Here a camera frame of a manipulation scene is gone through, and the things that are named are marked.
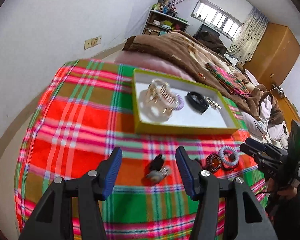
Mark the gold rhinestone hair clip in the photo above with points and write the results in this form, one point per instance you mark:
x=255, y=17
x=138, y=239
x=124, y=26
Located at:
x=212, y=103

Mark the wooden wardrobe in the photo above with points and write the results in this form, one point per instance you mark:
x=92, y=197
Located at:
x=272, y=61

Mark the person's right hand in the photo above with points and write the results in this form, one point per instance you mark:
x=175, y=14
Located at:
x=288, y=193

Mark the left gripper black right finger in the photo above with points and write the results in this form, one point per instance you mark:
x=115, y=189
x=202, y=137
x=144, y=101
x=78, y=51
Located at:
x=245, y=218

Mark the wall socket plates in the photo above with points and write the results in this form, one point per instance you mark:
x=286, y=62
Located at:
x=90, y=43

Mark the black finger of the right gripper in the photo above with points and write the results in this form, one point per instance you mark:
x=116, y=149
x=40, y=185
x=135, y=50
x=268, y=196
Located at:
x=265, y=147
x=259, y=156

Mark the dark clothes pile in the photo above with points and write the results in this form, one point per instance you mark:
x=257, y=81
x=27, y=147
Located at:
x=211, y=41

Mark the black smart wristband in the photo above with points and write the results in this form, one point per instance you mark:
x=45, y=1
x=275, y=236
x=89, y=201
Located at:
x=197, y=102

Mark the folded plaid cloth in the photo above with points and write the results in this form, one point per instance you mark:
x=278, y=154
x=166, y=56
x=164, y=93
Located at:
x=231, y=83

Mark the yellow-green shallow cardboard box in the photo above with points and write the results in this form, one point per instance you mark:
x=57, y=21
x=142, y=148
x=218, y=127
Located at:
x=187, y=120

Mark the black hair tie grey bead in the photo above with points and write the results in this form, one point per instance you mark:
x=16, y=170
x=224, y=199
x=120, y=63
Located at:
x=157, y=171

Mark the window with bars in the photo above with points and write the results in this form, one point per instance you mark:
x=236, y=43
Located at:
x=217, y=19

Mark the small red hair clip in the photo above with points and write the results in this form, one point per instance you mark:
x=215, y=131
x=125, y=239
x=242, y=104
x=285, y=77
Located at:
x=202, y=76

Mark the brown fleece blanket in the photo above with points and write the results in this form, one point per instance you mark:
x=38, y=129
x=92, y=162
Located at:
x=185, y=52

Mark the pink bed sheet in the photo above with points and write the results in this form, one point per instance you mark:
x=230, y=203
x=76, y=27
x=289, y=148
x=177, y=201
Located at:
x=147, y=61

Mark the spotted cream curtain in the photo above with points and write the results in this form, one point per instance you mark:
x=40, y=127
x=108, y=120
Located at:
x=245, y=43

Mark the clear pearly hair claw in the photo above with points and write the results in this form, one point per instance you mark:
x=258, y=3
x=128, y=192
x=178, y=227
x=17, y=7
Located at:
x=158, y=101

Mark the dark wooden shelf unit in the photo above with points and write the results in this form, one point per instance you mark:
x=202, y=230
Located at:
x=159, y=23

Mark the white floral quilt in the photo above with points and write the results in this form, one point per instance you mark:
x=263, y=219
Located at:
x=263, y=130

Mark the red green plaid cloth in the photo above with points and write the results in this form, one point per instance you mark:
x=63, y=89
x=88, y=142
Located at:
x=86, y=112

